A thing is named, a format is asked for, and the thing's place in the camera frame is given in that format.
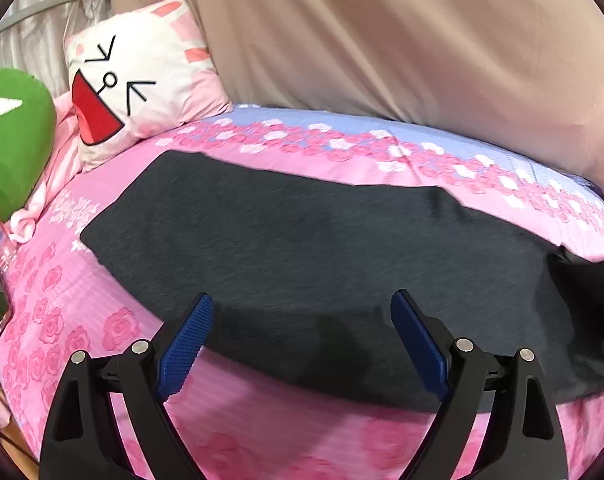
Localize pink floral bedsheet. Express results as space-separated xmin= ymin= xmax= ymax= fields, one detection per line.
xmin=0 ymin=104 xmax=604 ymax=480

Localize green plush toy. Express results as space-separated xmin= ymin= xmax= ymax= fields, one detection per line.
xmin=0 ymin=66 xmax=58 ymax=223

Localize pink striped cloth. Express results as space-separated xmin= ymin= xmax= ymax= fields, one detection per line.
xmin=9 ymin=92 xmax=90 ymax=241

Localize beige cloth cover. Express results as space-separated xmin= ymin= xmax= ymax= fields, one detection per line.
xmin=109 ymin=0 xmax=604 ymax=196

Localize dark grey pants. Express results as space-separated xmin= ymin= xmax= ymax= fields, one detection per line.
xmin=79 ymin=150 xmax=604 ymax=413

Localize white satin curtain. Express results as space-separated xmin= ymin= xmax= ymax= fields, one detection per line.
xmin=0 ymin=0 xmax=115 ymax=101

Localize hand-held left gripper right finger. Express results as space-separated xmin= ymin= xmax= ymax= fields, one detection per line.
xmin=390 ymin=289 xmax=568 ymax=480

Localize grey metal bed rail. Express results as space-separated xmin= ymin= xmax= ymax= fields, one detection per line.
xmin=0 ymin=0 xmax=114 ymax=38

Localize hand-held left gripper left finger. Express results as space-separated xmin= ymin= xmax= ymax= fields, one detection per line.
xmin=39 ymin=292 xmax=215 ymax=480

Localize cartoon rabbit face pillow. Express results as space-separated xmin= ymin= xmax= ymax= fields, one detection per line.
xmin=64 ymin=0 xmax=233 ymax=171

